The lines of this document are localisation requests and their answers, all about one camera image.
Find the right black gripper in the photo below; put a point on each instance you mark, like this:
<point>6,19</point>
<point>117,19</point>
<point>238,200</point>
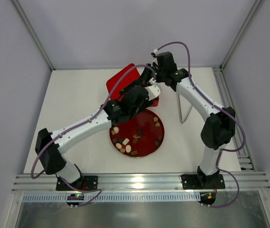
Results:
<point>147,75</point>

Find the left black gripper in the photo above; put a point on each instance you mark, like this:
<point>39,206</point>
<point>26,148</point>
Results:
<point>130,88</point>

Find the red square chocolate box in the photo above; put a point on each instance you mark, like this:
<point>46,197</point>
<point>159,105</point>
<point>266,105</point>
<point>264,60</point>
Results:
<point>155,101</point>

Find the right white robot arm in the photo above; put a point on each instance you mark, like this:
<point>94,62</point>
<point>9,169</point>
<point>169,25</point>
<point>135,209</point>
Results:
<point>219,122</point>

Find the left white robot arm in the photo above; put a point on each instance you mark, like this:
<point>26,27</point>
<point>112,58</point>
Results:
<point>51,146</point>

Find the dark round centre chocolate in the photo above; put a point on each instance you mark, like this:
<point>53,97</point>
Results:
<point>140,133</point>

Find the white rectangular chocolate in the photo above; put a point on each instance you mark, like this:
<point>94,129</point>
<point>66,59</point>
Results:
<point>125,141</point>

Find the dark textured round chocolate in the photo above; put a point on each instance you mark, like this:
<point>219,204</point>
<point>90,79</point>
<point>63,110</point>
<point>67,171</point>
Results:
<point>121,140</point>

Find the white spiral round chocolate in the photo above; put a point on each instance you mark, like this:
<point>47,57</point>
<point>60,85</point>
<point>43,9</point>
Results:
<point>118,145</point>

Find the white oval chocolate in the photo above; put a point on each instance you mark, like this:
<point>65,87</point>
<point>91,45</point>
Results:
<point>128,148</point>

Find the brown striped square chocolate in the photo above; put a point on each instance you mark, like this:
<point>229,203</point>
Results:
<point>133,153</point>

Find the round red lacquer plate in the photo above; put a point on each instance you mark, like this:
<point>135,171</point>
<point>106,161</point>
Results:
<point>145,145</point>

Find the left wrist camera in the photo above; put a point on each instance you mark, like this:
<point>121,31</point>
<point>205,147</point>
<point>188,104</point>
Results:
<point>153,91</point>

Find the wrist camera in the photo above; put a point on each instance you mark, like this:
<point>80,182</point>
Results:
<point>155,53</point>
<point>153,91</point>

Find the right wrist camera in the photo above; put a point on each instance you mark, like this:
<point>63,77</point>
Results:
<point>155,53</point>

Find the perforated cable duct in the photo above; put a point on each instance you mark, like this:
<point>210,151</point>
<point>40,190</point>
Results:
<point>111,197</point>

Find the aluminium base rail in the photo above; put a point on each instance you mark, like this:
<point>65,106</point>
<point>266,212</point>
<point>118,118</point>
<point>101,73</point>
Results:
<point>247,180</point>

